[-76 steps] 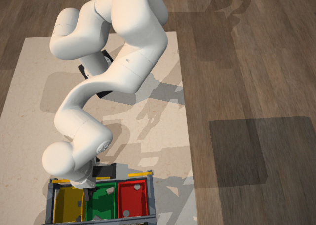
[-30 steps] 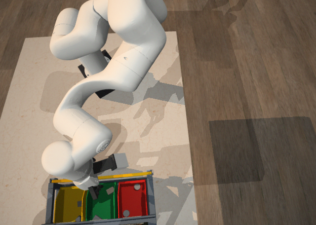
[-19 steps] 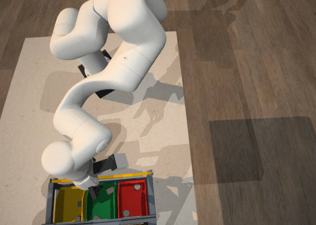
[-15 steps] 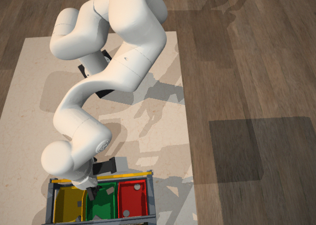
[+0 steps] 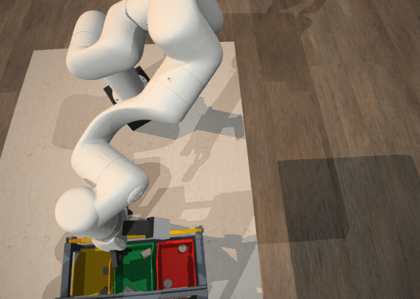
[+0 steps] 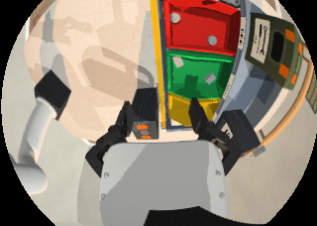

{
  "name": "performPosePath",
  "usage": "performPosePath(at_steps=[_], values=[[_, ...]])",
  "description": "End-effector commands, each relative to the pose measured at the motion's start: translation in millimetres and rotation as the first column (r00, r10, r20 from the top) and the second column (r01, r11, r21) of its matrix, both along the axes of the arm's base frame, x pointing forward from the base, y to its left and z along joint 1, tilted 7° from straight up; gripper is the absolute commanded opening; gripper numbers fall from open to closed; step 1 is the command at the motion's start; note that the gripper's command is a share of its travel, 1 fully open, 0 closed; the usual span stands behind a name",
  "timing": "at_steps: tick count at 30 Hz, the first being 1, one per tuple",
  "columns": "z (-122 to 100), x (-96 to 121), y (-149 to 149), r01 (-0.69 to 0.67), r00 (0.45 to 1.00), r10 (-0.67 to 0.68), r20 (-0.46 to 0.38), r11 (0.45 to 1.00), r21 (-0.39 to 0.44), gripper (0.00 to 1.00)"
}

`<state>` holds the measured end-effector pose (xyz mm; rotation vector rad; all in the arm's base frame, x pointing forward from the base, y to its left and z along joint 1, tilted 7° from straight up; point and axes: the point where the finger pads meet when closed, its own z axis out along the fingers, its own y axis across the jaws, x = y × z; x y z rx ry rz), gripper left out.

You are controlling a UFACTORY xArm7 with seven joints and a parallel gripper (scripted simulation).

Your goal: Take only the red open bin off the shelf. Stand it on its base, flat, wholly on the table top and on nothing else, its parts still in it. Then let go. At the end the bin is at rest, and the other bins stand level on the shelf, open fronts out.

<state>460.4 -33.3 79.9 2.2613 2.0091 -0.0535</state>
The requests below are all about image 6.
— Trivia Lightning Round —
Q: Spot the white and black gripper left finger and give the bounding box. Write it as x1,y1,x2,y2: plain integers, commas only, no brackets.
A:
85,101,135,178

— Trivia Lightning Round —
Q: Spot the red bin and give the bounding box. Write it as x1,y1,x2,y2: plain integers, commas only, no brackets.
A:
163,0,241,57

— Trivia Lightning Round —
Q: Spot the grey round disc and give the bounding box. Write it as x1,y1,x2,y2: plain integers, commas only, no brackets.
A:
170,13,180,23
207,36,217,46

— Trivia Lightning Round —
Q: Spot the grey metal shelf rack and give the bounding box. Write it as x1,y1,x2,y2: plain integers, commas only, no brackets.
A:
158,0,282,133

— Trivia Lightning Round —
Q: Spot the green open bin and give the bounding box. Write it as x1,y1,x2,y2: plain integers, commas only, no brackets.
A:
165,51,235,100

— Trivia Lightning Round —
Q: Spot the yellow open bin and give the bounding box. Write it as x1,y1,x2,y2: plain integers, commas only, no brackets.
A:
168,93,221,126

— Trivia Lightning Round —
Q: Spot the yellow bar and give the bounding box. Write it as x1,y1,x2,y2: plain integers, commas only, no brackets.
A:
151,0,165,128

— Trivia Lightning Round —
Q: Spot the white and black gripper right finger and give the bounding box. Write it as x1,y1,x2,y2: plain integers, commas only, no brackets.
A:
188,97,242,176

